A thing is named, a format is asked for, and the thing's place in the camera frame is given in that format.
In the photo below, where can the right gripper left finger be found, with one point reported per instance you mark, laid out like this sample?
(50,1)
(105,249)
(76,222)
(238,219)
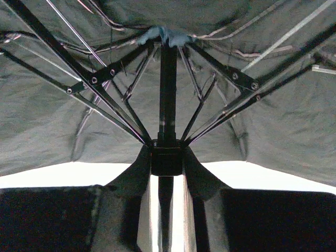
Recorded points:
(113,217)

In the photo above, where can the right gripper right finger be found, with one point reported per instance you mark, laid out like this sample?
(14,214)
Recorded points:
(222,218)

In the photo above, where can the pink folding umbrella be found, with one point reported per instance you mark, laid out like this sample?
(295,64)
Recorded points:
(95,81)

